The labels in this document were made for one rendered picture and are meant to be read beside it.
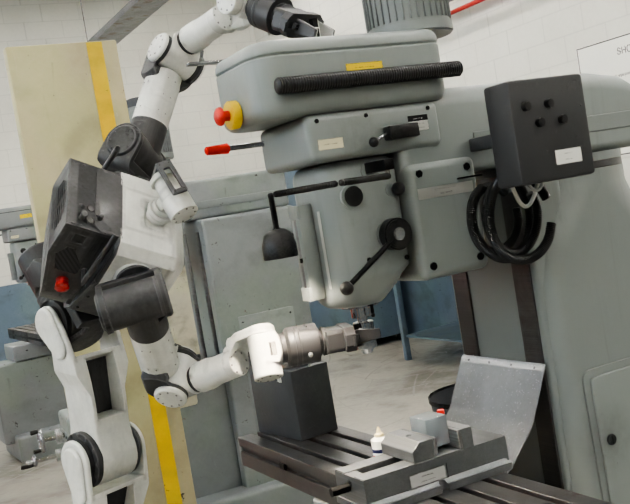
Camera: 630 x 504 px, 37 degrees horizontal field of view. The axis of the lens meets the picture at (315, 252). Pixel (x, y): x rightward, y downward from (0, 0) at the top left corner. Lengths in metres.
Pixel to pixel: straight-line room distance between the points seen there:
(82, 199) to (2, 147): 8.97
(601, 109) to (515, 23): 5.60
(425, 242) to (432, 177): 0.14
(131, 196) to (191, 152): 9.46
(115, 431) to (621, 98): 1.51
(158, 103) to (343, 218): 0.61
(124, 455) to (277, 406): 0.43
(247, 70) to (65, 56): 1.85
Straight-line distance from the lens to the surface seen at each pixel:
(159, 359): 2.11
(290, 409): 2.48
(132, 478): 2.48
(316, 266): 2.02
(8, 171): 11.02
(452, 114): 2.13
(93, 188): 2.12
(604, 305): 2.28
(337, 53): 1.98
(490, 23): 8.24
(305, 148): 1.94
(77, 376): 2.34
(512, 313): 2.26
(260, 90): 1.91
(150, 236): 2.09
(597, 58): 7.34
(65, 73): 3.70
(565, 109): 1.99
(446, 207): 2.08
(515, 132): 1.90
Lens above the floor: 1.55
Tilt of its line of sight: 3 degrees down
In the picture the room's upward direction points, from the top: 9 degrees counter-clockwise
